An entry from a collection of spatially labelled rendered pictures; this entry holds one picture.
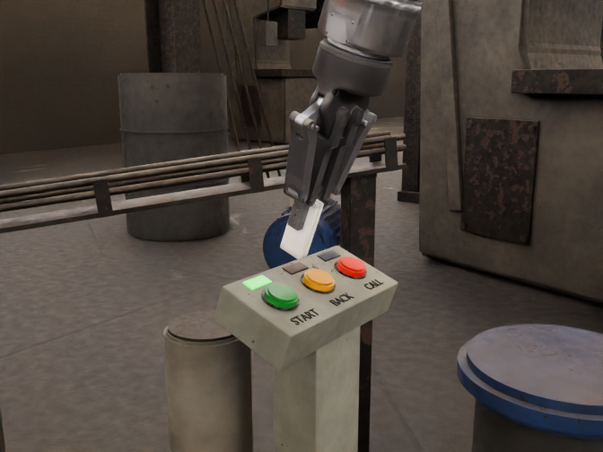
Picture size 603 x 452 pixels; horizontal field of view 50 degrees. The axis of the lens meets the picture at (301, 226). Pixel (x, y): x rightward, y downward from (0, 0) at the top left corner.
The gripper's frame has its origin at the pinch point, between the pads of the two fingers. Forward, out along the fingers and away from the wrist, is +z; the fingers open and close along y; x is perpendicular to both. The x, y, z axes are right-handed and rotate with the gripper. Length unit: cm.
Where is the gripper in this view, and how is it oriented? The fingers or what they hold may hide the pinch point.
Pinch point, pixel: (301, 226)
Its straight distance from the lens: 71.9
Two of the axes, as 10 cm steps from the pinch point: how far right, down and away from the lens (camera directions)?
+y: -6.1, 1.8, -7.7
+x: 7.4, 4.7, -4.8
